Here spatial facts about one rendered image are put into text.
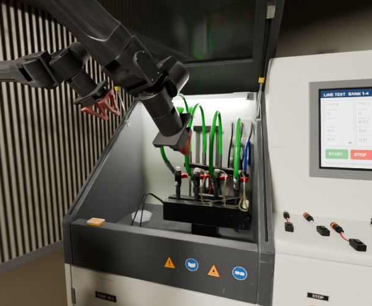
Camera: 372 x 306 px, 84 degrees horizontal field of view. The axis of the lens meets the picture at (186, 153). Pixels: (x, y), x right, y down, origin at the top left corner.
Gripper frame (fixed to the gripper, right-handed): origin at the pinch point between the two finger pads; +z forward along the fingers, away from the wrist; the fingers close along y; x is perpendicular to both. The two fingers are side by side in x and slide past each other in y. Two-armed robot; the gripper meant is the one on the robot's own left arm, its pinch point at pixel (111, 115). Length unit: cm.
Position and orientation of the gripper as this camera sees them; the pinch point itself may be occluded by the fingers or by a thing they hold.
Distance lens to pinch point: 69.6
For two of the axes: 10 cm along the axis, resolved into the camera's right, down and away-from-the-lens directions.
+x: -1.6, 7.5, -6.4
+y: -8.7, 1.9, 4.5
